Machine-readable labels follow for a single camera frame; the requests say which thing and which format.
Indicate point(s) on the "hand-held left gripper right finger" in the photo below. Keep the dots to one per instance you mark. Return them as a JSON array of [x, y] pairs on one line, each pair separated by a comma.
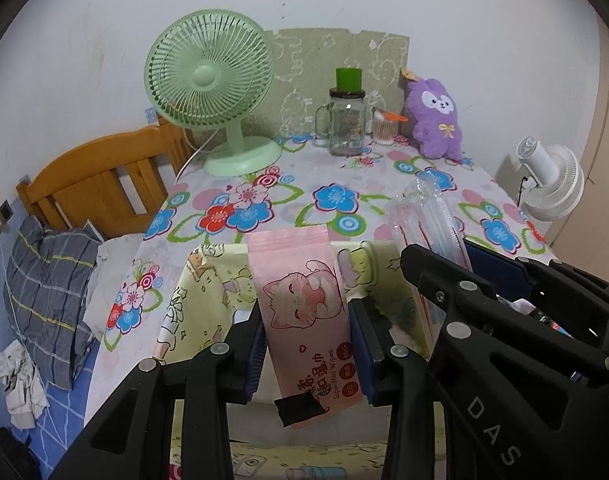
[[365, 355]]

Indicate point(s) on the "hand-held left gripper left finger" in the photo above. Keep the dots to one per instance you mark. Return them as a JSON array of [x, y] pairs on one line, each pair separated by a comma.
[[254, 355]]

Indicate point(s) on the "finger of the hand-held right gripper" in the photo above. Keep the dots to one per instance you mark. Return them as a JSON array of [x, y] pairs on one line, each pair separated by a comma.
[[494, 267], [429, 275]]

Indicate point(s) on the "clear plastic bag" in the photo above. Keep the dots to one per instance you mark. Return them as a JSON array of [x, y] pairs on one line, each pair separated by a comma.
[[429, 215]]

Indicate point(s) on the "pink wet wipes pack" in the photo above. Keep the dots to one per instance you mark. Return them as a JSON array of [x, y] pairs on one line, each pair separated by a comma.
[[299, 300]]

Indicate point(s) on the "yellow cartoon fabric storage box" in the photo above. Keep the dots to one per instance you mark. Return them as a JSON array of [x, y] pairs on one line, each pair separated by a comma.
[[209, 285]]

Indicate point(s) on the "white floor fan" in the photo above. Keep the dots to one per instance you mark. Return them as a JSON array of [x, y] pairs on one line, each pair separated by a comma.
[[554, 180]]

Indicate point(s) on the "purple plush bunny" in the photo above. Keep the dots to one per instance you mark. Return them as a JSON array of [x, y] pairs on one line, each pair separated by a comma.
[[434, 125]]

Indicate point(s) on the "cotton swab jar orange lid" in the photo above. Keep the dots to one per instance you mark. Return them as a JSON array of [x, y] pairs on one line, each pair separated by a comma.
[[384, 130]]

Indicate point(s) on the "white bed quilt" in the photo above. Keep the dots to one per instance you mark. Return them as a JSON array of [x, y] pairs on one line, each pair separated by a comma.
[[112, 270]]

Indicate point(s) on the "glass mug with green lid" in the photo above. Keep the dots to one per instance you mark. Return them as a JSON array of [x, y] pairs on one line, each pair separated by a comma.
[[347, 125]]

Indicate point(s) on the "blue bed sheet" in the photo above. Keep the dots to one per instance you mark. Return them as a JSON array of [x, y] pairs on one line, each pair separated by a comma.
[[64, 425]]

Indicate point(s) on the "grey plaid pillow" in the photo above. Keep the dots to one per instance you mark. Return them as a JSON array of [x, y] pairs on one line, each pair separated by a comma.
[[44, 290]]

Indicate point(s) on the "white grey crumpled rag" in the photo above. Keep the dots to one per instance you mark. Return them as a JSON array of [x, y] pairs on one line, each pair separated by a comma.
[[19, 385]]

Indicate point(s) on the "wooden bed headboard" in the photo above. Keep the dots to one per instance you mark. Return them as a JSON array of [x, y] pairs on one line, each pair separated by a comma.
[[94, 170]]

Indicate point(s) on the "green patterned board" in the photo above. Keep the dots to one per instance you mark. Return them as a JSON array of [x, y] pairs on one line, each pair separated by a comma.
[[309, 60]]

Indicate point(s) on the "green desk fan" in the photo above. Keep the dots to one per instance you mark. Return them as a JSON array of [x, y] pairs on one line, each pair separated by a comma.
[[204, 75]]

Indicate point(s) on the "dark wall switch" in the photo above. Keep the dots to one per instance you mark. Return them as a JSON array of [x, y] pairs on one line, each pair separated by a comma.
[[5, 208]]

